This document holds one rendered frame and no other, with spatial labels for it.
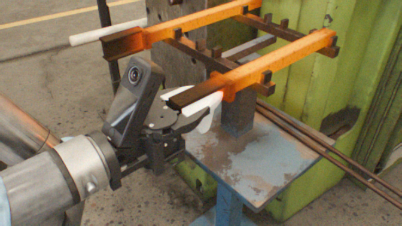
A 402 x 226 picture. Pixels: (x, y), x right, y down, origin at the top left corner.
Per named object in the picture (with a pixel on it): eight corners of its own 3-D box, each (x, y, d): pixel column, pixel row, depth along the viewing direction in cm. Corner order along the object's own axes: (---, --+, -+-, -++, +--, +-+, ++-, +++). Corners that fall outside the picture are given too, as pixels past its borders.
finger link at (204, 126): (220, 115, 56) (174, 138, 51) (221, 85, 52) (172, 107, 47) (233, 124, 54) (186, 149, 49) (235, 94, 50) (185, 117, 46)
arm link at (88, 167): (46, 136, 41) (73, 174, 36) (81, 121, 43) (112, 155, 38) (61, 177, 45) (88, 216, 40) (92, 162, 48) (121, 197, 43)
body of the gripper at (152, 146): (160, 133, 54) (92, 169, 48) (155, 89, 49) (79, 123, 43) (189, 159, 50) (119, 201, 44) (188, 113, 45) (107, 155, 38)
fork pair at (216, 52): (214, 59, 63) (214, 49, 62) (195, 49, 66) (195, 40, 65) (288, 27, 75) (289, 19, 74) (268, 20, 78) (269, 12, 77)
